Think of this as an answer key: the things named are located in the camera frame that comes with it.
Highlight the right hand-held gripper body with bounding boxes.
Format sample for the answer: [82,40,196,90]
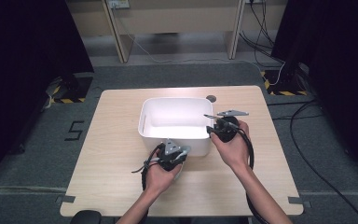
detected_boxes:
[212,108,250,144]

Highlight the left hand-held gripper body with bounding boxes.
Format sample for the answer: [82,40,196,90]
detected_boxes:
[156,138,188,173]

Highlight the white plastic storage bin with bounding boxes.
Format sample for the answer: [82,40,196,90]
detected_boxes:
[137,96,215,158]

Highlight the person's right hand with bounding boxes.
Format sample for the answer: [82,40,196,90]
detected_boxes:
[210,119,252,175]

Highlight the person's left hand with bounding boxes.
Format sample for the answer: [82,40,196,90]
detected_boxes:
[144,161,185,198]

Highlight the black stand base hazard stripes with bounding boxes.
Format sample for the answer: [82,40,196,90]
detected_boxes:
[46,72,95,105]
[260,63,310,97]

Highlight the grey tape piece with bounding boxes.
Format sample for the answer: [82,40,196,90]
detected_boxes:
[287,196,312,209]
[54,194,76,204]

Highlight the beige desk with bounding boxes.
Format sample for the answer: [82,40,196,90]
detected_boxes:
[64,0,289,64]

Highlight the black chair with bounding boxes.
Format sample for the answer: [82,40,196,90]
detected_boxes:
[69,210,103,224]

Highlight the dark curtain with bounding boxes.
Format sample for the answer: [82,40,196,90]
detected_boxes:
[0,0,95,190]
[270,0,358,188]

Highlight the white power socket strip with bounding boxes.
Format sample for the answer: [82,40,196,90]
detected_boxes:
[107,0,131,10]

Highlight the left hand-held gripper cable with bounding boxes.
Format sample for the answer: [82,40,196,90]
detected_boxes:
[131,142,166,191]

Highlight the hand-held gripper cable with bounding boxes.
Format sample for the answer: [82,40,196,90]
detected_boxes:
[131,142,166,191]
[222,119,270,224]

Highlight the right hand-held gripper cable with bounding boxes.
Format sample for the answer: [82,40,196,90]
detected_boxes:
[222,119,270,224]

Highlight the long black floor cable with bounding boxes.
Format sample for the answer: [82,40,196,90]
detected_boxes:
[289,99,358,224]

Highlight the bundle of black cables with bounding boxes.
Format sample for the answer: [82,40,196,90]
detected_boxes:
[238,0,286,67]

